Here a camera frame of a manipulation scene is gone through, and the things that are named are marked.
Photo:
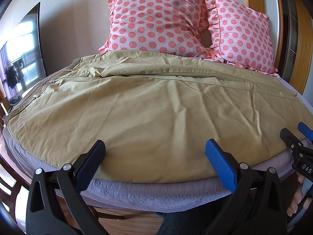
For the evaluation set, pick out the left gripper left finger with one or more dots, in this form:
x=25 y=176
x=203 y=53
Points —
x=44 y=213

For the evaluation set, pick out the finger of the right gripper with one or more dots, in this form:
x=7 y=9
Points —
x=289 y=138
x=306 y=131

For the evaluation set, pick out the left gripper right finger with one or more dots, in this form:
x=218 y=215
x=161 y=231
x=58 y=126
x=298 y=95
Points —
x=255 y=205

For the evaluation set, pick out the khaki tan pants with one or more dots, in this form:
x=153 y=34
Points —
x=155 y=113

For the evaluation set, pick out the lavender bed sheet mattress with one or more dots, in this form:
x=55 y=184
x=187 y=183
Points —
x=164 y=197

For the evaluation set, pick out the right pink polka-dot pillow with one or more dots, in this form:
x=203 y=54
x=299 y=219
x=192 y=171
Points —
x=240 y=36

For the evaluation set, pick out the pink polka-dot pillow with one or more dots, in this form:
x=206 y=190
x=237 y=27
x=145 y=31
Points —
x=240 y=36
x=166 y=26

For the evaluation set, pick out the black flat television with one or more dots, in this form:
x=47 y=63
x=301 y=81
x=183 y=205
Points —
x=22 y=64

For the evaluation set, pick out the left pink polka-dot pillow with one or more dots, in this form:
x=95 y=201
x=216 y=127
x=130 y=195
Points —
x=166 y=26

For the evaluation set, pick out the wooden door frame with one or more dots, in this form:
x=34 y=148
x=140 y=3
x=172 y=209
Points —
x=294 y=47

